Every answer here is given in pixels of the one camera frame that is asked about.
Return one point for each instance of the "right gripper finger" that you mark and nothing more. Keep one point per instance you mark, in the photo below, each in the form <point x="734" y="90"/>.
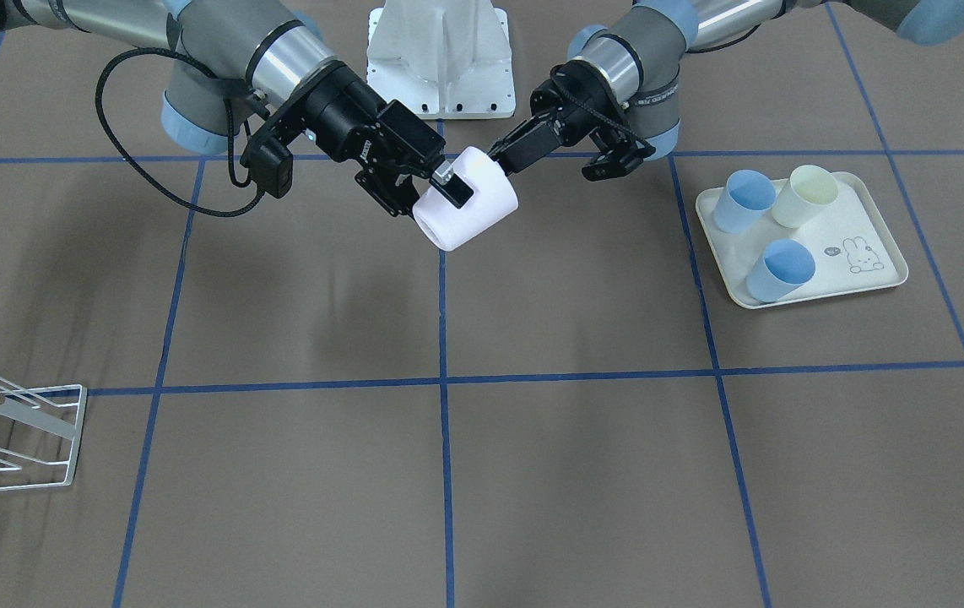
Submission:
<point x="450" y="185"/>
<point x="395" y="193"/>

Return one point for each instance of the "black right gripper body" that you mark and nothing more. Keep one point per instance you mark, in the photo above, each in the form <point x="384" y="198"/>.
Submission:
<point x="345" y="118"/>

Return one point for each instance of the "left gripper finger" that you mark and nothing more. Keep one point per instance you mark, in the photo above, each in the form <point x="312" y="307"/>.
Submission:
<point x="616" y="158"/>
<point x="526" y="144"/>

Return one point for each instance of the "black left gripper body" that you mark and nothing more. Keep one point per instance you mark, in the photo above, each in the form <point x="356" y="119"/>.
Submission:
<point x="535" y="140"/>

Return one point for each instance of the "pink plastic cup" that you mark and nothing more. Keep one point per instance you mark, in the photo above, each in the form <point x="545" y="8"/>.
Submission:
<point x="492" y="200"/>

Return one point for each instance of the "pale green plastic cup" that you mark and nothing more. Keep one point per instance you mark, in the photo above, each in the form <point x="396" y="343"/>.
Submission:
<point x="808" y="192"/>

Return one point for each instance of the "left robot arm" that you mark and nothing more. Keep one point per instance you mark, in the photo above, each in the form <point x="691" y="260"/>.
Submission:
<point x="619" y="86"/>

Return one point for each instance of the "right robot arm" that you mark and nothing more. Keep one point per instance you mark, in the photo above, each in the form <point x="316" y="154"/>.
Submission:
<point x="250" y="78"/>

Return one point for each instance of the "blue plastic cup far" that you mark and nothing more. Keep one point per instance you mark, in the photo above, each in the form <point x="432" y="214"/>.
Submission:
<point x="746" y="196"/>

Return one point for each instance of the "blue plastic cup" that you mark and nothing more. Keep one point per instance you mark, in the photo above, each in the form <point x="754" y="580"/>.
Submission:
<point x="746" y="196"/>
<point x="784" y="266"/>

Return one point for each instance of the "blue plastic cup near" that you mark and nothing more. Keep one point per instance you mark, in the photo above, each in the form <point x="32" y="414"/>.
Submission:
<point x="784" y="266"/>

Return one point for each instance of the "cream plastic tray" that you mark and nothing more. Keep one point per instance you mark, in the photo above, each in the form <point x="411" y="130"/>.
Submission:
<point x="850" y="244"/>

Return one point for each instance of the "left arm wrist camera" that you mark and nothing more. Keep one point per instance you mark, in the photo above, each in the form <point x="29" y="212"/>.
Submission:
<point x="554" y="109"/>

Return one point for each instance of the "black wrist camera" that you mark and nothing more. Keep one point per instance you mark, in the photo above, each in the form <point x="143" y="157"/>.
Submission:
<point x="413" y="146"/>

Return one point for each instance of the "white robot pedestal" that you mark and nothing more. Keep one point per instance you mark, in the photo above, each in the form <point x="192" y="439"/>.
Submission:
<point x="448" y="60"/>

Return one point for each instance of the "white wire cup rack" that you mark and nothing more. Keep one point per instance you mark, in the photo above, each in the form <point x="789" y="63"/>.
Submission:
<point x="40" y="435"/>

